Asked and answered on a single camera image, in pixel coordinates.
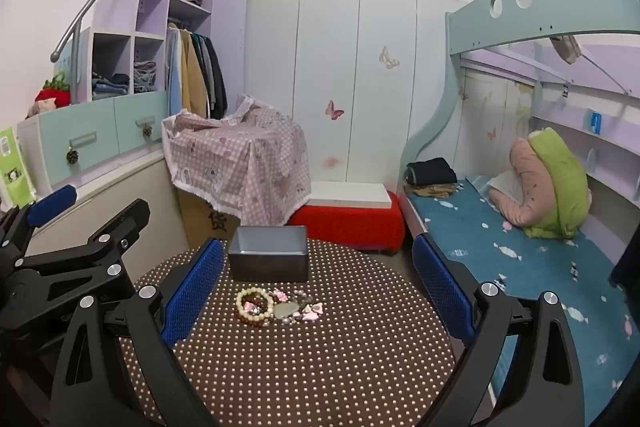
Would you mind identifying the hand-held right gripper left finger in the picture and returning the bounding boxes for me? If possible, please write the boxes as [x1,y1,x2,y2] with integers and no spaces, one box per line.
[50,237,226,427]

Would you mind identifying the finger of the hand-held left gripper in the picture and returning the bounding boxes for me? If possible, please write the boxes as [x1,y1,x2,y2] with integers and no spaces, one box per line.
[0,185,78,268]
[15,198,152,303]

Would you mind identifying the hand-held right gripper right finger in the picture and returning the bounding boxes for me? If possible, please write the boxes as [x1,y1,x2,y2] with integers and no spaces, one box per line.
[411,232,587,427]

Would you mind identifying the grey metal tin box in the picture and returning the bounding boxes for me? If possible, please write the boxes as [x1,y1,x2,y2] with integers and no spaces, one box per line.
[228,226,309,284]

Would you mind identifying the green package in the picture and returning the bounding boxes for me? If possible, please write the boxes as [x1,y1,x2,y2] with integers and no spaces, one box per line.
[0,125,38,208]

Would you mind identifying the cream cabinet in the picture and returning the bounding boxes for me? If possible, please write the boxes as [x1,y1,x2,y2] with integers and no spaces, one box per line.
[17,152,188,258]

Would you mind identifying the cardboard box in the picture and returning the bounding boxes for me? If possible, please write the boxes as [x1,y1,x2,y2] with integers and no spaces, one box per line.
[175,189,241,253]

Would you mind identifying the teal drawer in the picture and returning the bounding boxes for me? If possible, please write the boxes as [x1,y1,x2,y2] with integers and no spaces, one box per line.
[114,91,168,155]
[39,99,121,182]

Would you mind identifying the blue patterned bed sheet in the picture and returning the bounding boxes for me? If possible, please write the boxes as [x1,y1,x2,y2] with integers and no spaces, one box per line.
[405,174,640,427]

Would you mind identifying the tan folded garment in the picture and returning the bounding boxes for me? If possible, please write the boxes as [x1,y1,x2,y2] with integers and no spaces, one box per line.
[407,183,463,198]

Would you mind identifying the red strawberry plush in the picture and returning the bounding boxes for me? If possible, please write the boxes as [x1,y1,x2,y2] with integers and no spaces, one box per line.
[34,74,73,110]

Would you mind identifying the red upholstered bench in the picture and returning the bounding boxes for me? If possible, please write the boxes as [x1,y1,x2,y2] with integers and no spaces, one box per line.
[289,192,405,254]

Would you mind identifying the folded dark clothes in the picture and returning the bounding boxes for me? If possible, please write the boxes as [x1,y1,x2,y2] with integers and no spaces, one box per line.
[405,157,458,186]

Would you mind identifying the white pillow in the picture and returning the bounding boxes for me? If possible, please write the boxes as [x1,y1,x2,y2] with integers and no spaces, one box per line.
[487,171,526,202]

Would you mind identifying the folded blue clothes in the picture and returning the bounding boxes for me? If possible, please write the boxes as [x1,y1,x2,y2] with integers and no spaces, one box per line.
[91,73,132,100]

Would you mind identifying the brown polka dot tablecloth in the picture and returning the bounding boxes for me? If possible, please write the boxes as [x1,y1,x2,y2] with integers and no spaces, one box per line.
[117,239,456,427]

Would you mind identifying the white board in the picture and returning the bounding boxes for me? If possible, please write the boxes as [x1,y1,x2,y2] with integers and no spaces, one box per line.
[306,181,392,209]

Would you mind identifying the pink checked cloth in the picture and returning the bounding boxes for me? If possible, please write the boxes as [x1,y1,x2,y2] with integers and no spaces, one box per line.
[161,94,312,226]

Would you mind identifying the folded jeans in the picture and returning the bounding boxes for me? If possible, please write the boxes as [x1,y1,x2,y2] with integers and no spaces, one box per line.
[132,61,158,94]

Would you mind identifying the green and pink plush pillow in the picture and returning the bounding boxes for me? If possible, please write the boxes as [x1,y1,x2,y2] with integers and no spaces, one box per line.
[487,127,593,239]

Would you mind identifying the row of hanging clothes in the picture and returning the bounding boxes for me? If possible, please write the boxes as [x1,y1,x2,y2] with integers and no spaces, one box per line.
[165,23,228,120]

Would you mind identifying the dark cloth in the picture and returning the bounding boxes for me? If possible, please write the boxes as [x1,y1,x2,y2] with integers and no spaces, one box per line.
[609,234,640,295]

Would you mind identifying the pink grey hanging cloth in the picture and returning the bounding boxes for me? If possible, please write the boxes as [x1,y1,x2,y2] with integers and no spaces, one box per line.
[550,34,583,65]

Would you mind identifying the white wardrobe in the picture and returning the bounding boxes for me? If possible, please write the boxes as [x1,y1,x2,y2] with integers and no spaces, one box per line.
[244,0,468,185]

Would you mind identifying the teal bunk bed frame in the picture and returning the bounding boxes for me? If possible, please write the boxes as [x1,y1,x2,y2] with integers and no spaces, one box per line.
[400,0,640,188]

